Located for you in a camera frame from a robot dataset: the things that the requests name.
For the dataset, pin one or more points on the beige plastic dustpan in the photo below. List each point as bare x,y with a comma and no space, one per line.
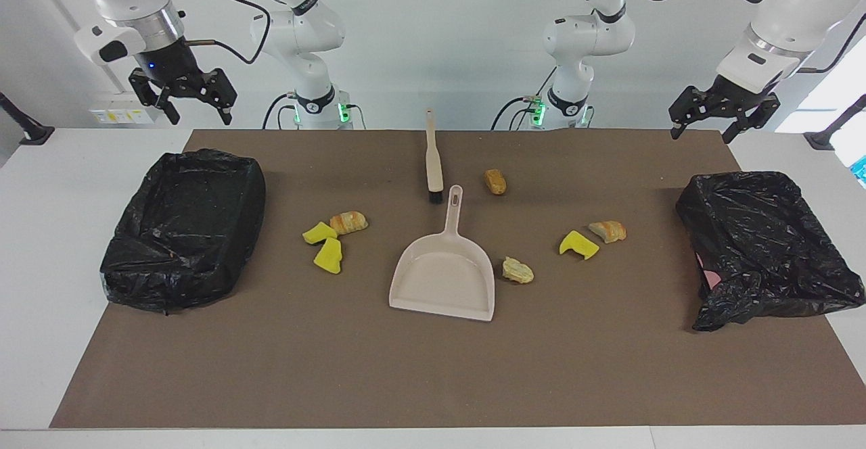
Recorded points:
440,280

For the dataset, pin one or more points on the white wall power outlet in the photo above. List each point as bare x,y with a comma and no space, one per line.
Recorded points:
111,114

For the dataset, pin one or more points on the blue object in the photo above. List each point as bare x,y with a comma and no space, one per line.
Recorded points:
860,168

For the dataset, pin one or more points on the black bag over pink bin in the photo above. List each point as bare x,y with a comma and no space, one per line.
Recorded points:
758,232

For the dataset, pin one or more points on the orange crusted bread piece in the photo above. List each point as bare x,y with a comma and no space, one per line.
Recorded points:
607,230

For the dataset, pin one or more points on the black clamp stand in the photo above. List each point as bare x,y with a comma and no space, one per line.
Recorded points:
34,134
822,141

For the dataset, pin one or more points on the black bag lined bin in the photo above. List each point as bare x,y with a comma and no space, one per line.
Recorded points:
183,219

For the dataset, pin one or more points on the brown table mat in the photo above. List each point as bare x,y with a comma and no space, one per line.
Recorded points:
433,368

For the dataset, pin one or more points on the beige hand brush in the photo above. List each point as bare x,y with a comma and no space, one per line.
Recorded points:
434,165

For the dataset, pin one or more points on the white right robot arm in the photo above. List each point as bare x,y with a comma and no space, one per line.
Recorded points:
298,36

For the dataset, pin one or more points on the brown fried nugget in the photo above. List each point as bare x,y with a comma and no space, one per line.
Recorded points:
495,181

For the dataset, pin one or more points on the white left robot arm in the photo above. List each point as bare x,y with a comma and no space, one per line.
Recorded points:
588,36

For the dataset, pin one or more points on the striped bread roll piece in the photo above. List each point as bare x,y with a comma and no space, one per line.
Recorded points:
349,222

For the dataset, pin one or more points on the notched yellow foam chunk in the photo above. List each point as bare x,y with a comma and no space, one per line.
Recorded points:
578,245

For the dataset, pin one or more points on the pale bread piece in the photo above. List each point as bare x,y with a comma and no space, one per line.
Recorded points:
517,270

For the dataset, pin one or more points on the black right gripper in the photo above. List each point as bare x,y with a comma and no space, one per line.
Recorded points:
169,63

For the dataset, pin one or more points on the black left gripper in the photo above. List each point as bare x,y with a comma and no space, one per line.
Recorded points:
734,96

